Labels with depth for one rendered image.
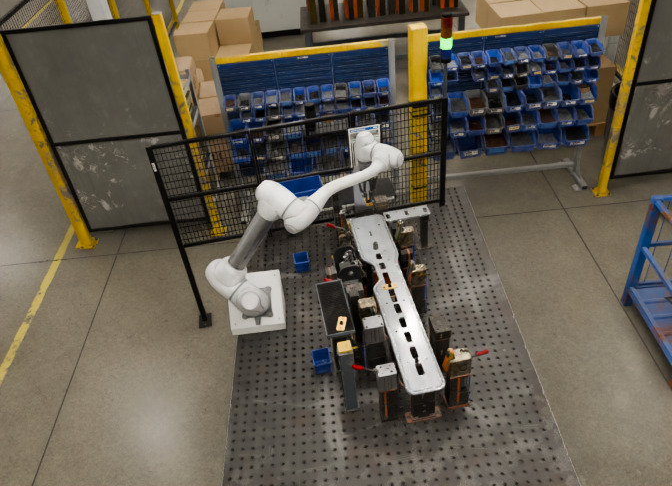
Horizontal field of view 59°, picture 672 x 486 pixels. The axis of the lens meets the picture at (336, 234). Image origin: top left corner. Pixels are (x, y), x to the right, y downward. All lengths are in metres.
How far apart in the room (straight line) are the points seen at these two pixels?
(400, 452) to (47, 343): 3.05
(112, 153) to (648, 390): 4.31
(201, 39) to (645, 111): 4.55
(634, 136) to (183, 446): 4.31
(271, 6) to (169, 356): 6.28
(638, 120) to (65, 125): 4.67
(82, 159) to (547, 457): 4.11
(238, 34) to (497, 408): 5.51
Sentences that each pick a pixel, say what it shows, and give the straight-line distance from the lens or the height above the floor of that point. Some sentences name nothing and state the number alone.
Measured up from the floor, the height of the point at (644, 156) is 0.34.
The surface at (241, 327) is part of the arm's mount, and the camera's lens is 3.54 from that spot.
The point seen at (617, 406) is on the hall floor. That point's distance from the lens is 4.21.
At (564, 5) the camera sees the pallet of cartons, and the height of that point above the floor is 1.35.
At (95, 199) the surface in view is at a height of 0.49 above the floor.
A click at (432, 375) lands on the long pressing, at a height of 1.00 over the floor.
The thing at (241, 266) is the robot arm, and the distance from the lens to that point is 3.27.
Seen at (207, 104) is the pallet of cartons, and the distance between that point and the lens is 6.12.
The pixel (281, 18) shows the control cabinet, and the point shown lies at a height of 0.28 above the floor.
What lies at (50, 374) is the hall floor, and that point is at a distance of 4.87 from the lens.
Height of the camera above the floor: 3.28
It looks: 39 degrees down
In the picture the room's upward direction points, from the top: 7 degrees counter-clockwise
